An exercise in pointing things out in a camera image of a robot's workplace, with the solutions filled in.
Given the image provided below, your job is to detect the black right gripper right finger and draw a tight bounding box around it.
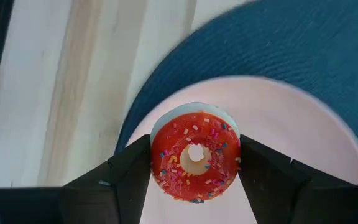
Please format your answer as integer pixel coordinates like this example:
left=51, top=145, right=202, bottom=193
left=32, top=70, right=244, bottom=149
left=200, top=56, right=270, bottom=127
left=237, top=134, right=358, bottom=224

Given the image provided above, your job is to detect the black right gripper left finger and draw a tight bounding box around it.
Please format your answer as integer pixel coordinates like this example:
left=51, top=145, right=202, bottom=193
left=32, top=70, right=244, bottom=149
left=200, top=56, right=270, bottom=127
left=0, top=134, right=152, bottom=224

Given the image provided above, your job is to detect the small red sprinkled donut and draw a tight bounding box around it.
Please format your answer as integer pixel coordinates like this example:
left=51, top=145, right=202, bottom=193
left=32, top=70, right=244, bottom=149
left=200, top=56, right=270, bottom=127
left=150, top=101, right=241, bottom=205

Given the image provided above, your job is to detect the pink plate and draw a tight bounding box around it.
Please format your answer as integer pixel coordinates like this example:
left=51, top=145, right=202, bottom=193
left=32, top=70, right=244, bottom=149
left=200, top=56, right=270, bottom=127
left=126, top=76, right=358, bottom=224

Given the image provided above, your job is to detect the dark blue woven round placemat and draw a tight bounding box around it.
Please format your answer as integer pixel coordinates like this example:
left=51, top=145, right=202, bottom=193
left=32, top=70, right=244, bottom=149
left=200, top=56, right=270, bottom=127
left=115, top=0, right=358, bottom=180

